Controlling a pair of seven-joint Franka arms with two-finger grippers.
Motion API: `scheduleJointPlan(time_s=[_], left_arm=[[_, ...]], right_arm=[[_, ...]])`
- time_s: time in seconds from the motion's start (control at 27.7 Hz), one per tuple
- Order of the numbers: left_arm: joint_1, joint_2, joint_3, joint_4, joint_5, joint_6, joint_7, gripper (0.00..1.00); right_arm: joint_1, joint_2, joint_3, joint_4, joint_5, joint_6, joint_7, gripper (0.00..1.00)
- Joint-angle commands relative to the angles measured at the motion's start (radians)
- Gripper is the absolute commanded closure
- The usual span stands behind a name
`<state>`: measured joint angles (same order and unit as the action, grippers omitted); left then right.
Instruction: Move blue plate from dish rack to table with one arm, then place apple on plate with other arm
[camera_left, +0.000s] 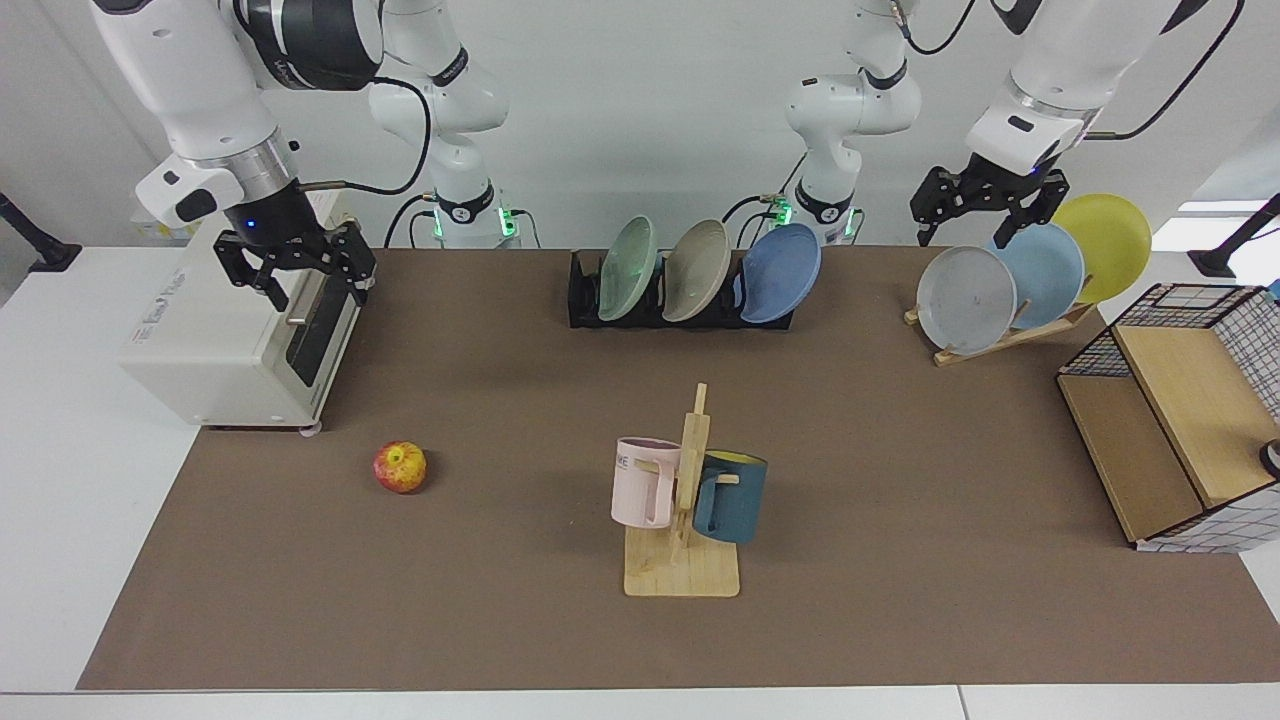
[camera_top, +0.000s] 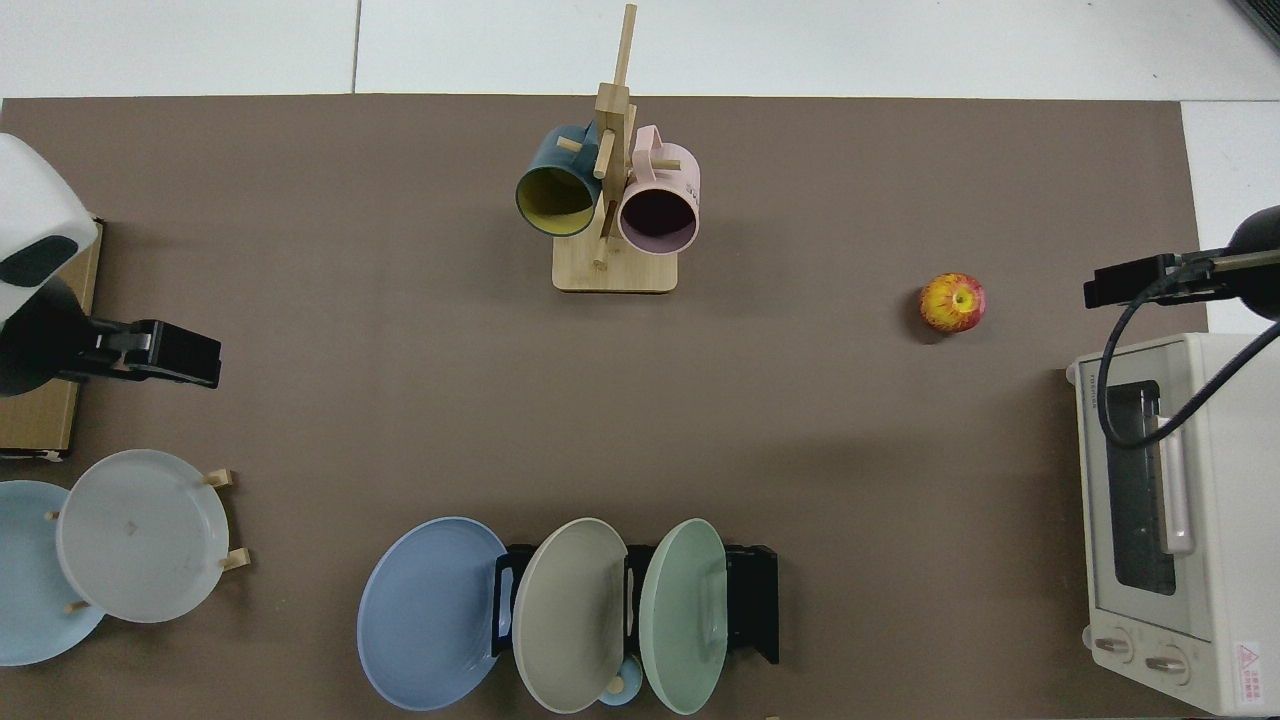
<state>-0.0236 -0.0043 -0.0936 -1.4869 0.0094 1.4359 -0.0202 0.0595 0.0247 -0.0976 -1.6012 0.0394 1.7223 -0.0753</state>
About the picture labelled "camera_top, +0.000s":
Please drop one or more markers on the brown table cloth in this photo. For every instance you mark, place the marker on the brown table cloth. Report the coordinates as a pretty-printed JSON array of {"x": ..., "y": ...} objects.
[{"x": 850, "y": 450}]

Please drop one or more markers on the dark blue mug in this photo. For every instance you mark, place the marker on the dark blue mug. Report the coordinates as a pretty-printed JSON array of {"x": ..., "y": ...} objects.
[{"x": 550, "y": 200}]

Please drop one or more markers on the black dish rack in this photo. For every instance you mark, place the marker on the black dish rack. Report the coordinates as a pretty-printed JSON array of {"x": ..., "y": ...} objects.
[{"x": 755, "y": 600}]

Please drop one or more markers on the dark grey slatted object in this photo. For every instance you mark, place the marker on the dark grey slatted object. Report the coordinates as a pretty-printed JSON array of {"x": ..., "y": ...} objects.
[{"x": 1265, "y": 18}]

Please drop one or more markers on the light blue plate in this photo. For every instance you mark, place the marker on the light blue plate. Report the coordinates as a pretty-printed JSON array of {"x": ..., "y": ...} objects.
[{"x": 25, "y": 600}]

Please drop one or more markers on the red yellow apple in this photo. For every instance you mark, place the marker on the red yellow apple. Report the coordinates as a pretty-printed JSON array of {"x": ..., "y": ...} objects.
[{"x": 952, "y": 303}]

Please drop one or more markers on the small blue round thing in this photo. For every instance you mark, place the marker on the small blue round thing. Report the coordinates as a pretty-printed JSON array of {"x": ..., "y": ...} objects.
[{"x": 625, "y": 697}]

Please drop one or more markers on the beige plate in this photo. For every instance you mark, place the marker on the beige plate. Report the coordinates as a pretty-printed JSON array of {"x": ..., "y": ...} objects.
[{"x": 570, "y": 615}]

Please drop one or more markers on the pink mug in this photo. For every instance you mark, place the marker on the pink mug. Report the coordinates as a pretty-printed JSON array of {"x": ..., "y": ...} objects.
[{"x": 680, "y": 170}]

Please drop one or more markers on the grey plate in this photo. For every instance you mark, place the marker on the grey plate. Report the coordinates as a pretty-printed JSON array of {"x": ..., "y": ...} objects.
[{"x": 140, "y": 535}]

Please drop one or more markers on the pale green plate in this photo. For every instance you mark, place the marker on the pale green plate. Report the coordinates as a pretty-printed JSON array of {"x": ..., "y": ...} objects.
[{"x": 685, "y": 620}]

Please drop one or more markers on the wooden mug stand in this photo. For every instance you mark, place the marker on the wooden mug stand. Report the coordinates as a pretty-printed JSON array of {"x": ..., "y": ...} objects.
[{"x": 640, "y": 272}]

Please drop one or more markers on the pale toaster oven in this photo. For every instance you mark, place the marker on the pale toaster oven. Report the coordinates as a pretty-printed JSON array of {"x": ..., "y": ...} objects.
[{"x": 1230, "y": 500}]

